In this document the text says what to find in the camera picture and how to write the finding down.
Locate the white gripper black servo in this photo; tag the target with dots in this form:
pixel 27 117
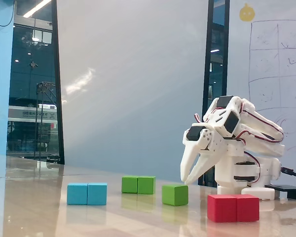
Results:
pixel 213 145

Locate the small green cube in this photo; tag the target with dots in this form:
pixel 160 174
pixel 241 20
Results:
pixel 175 196

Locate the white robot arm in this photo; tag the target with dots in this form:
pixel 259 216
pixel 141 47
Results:
pixel 224 172

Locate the long red block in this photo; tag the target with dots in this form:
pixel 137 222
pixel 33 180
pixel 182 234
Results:
pixel 233 209

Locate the long green block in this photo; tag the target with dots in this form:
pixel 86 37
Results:
pixel 138 185

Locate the long blue block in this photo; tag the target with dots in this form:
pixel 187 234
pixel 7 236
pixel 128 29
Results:
pixel 86 194

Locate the flat black box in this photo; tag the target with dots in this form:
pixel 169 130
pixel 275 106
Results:
pixel 286 189

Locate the yellow round sticker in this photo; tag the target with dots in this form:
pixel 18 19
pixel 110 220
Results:
pixel 246 13

